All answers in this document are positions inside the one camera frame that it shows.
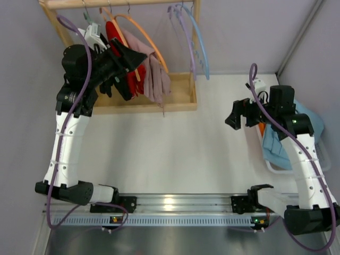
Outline dusty pink trousers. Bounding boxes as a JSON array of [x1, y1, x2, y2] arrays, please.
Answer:
[[122, 29, 171, 111]]

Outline orange plastic hanger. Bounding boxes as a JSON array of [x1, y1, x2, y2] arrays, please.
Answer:
[[114, 14, 169, 73]]

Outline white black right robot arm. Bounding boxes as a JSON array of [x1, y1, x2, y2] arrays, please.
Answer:
[[225, 86, 339, 235]]

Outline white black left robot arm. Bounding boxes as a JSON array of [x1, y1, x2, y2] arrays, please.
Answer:
[[35, 39, 147, 206]]

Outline mint green hanger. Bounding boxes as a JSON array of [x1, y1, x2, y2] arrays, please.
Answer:
[[81, 0, 92, 25]]

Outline light orange hanger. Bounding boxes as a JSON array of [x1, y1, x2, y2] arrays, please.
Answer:
[[99, 1, 141, 81]]

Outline purple plastic hanger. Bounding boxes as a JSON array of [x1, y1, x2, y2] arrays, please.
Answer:
[[167, 5, 197, 81]]

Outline light blue plastic hanger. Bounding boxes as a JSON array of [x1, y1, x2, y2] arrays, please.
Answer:
[[175, 1, 210, 80]]

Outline red garment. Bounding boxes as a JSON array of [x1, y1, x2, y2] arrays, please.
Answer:
[[105, 21, 146, 99]]

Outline orange garment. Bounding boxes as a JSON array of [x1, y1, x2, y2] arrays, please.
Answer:
[[258, 123, 266, 137]]

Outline black garment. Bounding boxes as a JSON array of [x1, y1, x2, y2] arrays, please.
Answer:
[[99, 80, 113, 98]]

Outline light blue garment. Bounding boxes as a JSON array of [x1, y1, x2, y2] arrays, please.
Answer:
[[262, 99, 324, 171]]

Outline wooden clothes rack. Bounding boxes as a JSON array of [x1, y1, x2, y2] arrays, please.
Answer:
[[38, 0, 197, 114]]

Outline white laundry basket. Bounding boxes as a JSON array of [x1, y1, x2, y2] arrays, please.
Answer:
[[256, 125, 331, 175]]

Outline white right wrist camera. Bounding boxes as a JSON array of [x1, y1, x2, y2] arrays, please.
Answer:
[[245, 78, 267, 94]]

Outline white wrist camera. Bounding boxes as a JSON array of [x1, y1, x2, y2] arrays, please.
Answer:
[[245, 78, 267, 94], [78, 23, 107, 50]]

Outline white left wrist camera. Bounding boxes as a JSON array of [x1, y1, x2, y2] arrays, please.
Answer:
[[78, 23, 107, 50]]

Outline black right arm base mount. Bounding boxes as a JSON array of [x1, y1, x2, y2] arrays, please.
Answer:
[[231, 195, 262, 215]]

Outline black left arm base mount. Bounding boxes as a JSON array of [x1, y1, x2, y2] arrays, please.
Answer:
[[90, 195, 137, 213]]

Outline aluminium mounting rail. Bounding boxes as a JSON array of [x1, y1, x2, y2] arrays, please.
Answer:
[[42, 193, 301, 213]]

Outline grey slotted cable duct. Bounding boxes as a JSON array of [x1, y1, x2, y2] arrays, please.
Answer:
[[52, 215, 258, 227]]

